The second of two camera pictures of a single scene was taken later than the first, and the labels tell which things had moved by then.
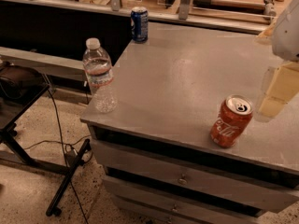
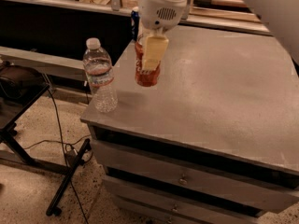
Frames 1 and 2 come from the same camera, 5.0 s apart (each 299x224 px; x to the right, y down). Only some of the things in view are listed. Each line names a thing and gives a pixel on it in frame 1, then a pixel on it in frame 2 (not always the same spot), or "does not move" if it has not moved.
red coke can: x=234 y=114 → x=144 y=77
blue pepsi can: x=139 y=24 does not move
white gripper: x=287 y=32 → x=157 y=11
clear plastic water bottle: x=98 y=71 does not move
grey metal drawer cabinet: x=184 y=144 does not move
